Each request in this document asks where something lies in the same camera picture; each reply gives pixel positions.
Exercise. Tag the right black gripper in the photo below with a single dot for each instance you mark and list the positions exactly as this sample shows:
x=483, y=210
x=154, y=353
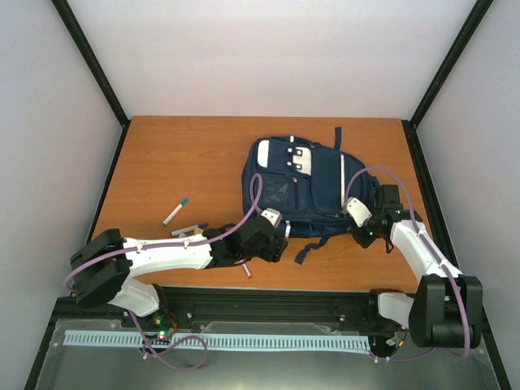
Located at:
x=365, y=241

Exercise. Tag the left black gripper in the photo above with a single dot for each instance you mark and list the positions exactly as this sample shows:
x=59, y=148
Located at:
x=275, y=250

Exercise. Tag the red marker pen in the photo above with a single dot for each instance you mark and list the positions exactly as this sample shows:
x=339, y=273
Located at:
x=247, y=271

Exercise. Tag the navy blue student backpack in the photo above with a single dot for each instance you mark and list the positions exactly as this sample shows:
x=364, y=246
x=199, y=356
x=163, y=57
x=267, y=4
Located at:
x=308, y=183

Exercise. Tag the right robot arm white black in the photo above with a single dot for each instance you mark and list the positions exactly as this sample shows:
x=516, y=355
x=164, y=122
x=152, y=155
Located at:
x=401, y=229

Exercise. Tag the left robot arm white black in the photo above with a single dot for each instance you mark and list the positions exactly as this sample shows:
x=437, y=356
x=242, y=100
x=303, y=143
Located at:
x=106, y=270

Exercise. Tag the purple capped white marker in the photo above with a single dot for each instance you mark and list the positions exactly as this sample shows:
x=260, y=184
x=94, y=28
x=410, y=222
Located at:
x=185, y=230

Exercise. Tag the teal capped white marker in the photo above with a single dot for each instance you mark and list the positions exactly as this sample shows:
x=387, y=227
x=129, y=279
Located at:
x=174, y=212

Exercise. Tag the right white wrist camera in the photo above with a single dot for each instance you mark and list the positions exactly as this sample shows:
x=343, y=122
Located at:
x=357, y=210

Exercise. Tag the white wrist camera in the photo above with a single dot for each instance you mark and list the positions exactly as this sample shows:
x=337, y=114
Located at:
x=274, y=217
x=357, y=210

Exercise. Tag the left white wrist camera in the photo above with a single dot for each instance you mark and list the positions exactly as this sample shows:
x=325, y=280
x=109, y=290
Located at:
x=274, y=217

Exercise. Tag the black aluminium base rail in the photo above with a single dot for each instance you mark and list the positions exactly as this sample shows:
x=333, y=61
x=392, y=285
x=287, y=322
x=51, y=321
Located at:
x=264, y=308

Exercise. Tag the light blue slotted cable duct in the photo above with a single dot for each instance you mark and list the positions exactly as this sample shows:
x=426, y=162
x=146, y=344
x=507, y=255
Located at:
x=228, y=342

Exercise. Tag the right black frame post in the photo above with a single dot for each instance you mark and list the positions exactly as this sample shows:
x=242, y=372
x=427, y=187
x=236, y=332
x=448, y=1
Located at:
x=455, y=51

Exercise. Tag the black frame post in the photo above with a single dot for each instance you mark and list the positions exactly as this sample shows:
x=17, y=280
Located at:
x=87, y=53
x=455, y=51

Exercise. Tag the left black frame post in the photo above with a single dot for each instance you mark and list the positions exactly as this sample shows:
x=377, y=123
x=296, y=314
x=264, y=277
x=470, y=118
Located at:
x=87, y=53

